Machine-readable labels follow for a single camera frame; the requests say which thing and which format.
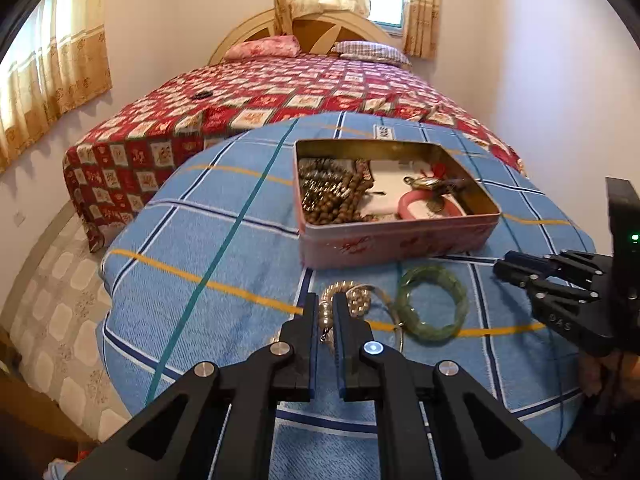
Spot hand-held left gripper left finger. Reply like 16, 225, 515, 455
65, 291, 321, 480

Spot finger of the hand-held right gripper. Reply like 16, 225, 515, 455
502, 249, 608, 278
492, 259, 601, 313

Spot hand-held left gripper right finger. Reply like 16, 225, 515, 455
332, 291, 583, 480

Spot pearl necklace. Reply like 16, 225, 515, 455
270, 281, 375, 347

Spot green jade bangle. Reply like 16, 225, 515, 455
391, 265, 469, 344

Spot pink tin box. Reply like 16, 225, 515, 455
293, 138, 502, 269

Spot pink bangle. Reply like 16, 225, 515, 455
397, 191, 467, 221

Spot brown wooden bead string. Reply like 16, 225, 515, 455
301, 175, 373, 227

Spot dark grey bead bracelet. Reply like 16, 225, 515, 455
299, 157, 373, 198

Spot thin silver bangle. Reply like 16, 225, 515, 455
345, 285, 407, 354

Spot blue checked tablecloth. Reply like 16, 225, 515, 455
100, 111, 596, 480

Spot printed paper leaflet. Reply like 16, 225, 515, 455
360, 159, 437, 221

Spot striped pillow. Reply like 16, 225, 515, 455
332, 40, 414, 68

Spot narrow beige patterned curtain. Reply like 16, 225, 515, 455
402, 0, 444, 60

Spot red patterned bedspread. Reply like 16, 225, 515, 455
62, 53, 526, 253

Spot brown wooden furniture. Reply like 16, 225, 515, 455
0, 327, 97, 447

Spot pink floral pillow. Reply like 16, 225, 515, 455
222, 36, 301, 61

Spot cream wooden headboard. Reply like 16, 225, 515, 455
207, 10, 404, 66

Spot wide beige patterned curtain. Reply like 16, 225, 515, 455
0, 0, 113, 174

